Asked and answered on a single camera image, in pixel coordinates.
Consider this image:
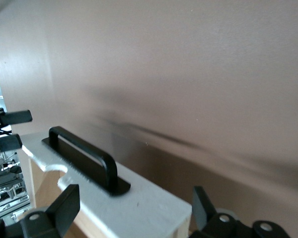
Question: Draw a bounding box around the black metal drawer handle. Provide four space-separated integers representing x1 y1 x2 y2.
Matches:
41 125 132 197

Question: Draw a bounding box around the brown table cover sheet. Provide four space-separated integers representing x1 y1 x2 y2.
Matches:
0 0 298 238

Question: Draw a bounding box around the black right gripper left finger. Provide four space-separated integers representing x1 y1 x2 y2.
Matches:
4 184 80 238

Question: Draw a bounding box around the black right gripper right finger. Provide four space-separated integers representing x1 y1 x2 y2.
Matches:
188 185 292 238

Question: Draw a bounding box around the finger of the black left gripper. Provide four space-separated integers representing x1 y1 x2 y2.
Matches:
0 134 24 152
0 108 33 129

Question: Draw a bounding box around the wooden drawer with white front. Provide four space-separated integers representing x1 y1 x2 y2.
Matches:
16 131 193 238

